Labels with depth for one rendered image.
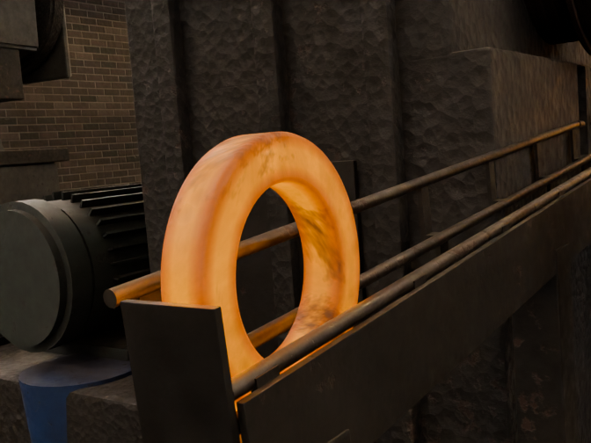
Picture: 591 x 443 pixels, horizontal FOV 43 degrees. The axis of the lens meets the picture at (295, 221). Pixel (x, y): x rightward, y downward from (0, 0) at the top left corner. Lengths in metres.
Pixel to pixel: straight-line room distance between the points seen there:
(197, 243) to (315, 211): 0.13
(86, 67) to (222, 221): 7.98
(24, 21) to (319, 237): 5.01
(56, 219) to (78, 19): 6.66
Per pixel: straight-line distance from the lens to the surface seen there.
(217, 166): 0.44
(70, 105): 8.18
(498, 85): 1.08
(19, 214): 1.89
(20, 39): 5.43
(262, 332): 0.54
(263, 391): 0.43
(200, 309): 0.40
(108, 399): 1.71
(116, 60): 8.68
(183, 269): 0.42
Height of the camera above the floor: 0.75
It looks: 6 degrees down
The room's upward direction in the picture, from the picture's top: 4 degrees counter-clockwise
